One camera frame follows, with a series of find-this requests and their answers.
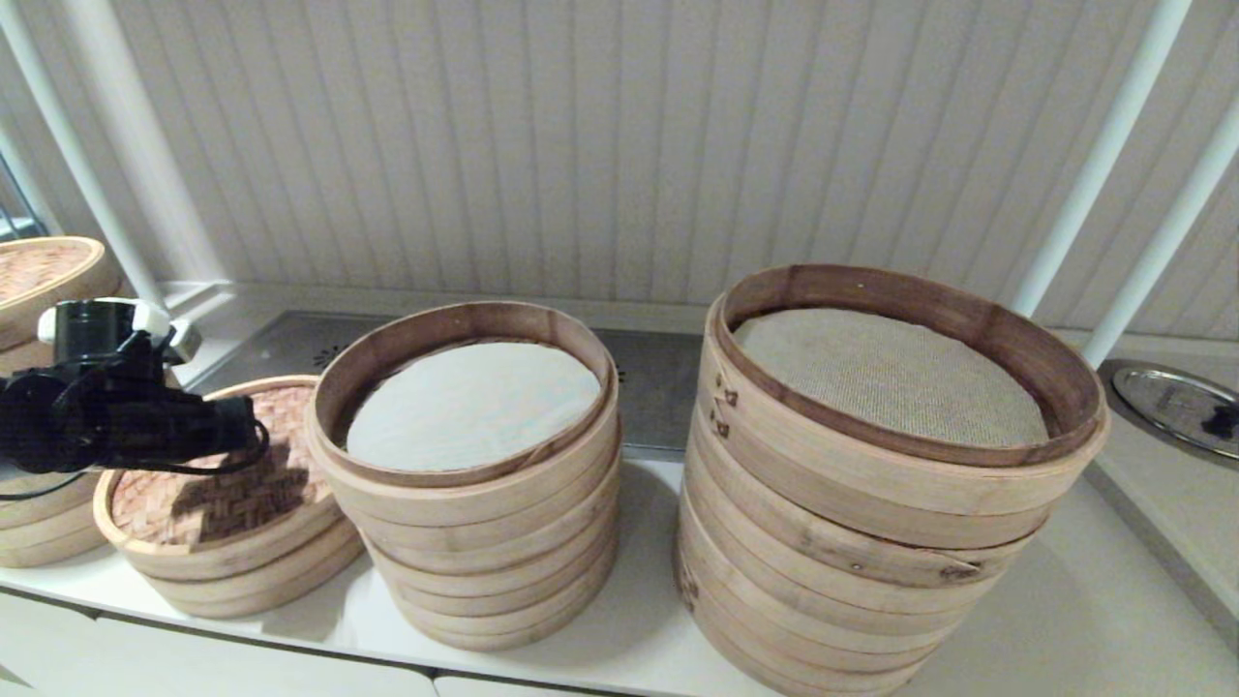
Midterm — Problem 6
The woven bamboo steamer lid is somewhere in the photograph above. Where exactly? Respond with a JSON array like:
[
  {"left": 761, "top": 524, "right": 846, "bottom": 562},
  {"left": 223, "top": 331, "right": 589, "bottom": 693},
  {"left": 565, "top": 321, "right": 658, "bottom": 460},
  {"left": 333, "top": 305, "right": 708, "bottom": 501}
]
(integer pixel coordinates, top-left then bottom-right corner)
[
  {"left": 94, "top": 376, "right": 340, "bottom": 582},
  {"left": 0, "top": 235, "right": 124, "bottom": 351}
]

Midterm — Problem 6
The white cloth steamer liner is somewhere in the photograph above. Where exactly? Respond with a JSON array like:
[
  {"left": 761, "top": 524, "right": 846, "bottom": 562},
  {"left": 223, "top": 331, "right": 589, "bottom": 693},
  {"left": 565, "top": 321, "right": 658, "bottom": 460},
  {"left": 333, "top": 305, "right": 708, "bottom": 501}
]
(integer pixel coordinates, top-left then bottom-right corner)
[{"left": 346, "top": 341, "right": 601, "bottom": 472}]

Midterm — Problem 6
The large bamboo steamer basket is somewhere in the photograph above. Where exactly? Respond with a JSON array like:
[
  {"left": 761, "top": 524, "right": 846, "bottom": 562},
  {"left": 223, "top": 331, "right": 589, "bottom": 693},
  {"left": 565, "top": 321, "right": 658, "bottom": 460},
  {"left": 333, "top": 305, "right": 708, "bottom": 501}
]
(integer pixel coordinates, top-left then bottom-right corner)
[
  {"left": 675, "top": 503, "right": 1003, "bottom": 676},
  {"left": 675, "top": 557, "right": 954, "bottom": 697},
  {"left": 697, "top": 263, "right": 1111, "bottom": 550},
  {"left": 680, "top": 426, "right": 1056, "bottom": 627}
]

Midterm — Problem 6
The beige mesh steamer liner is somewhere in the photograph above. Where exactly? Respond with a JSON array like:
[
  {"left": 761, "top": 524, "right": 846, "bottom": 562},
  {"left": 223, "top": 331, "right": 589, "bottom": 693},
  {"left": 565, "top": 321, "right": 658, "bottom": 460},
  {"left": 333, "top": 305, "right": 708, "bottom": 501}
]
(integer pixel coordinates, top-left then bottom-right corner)
[{"left": 733, "top": 308, "right": 1051, "bottom": 449}]

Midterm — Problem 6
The round metal plate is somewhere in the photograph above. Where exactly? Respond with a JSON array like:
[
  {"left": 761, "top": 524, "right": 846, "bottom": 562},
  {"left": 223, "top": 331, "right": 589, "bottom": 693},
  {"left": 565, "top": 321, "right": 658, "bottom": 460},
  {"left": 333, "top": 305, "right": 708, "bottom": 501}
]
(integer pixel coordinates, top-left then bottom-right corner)
[{"left": 1111, "top": 366, "right": 1239, "bottom": 461}]

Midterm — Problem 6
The white metal pole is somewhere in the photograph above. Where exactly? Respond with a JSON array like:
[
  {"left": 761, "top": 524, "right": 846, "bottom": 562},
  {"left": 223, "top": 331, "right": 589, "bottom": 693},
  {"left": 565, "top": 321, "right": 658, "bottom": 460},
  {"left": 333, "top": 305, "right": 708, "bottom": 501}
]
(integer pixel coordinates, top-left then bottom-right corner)
[
  {"left": 1010, "top": 0, "right": 1196, "bottom": 320},
  {"left": 0, "top": 0, "right": 170, "bottom": 306},
  {"left": 0, "top": 121, "right": 66, "bottom": 238},
  {"left": 1079, "top": 92, "right": 1239, "bottom": 372}
]

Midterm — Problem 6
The thin black cable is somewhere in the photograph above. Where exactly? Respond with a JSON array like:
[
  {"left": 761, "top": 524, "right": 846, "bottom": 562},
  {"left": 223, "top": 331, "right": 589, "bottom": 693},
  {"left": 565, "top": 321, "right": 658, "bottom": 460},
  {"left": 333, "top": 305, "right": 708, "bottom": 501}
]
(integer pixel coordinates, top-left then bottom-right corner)
[{"left": 0, "top": 416, "right": 272, "bottom": 502}]

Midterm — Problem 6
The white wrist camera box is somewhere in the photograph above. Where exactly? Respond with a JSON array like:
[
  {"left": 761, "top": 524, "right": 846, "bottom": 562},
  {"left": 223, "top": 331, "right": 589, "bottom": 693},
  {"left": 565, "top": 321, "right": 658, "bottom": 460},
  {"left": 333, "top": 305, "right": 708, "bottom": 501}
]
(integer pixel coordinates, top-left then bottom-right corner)
[{"left": 166, "top": 318, "right": 205, "bottom": 367}]

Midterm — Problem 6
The metal wire rack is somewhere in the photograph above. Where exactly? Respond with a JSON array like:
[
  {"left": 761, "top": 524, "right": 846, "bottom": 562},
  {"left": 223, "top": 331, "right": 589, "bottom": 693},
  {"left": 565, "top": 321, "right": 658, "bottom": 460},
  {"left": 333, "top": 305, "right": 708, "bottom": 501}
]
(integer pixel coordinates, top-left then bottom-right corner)
[{"left": 0, "top": 150, "right": 47, "bottom": 243}]

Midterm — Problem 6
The wide white post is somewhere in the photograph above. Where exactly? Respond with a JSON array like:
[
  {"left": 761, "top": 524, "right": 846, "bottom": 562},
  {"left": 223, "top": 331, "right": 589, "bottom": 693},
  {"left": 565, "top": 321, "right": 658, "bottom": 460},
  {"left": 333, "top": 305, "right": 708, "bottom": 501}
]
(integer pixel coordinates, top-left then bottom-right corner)
[{"left": 58, "top": 0, "right": 235, "bottom": 287}]

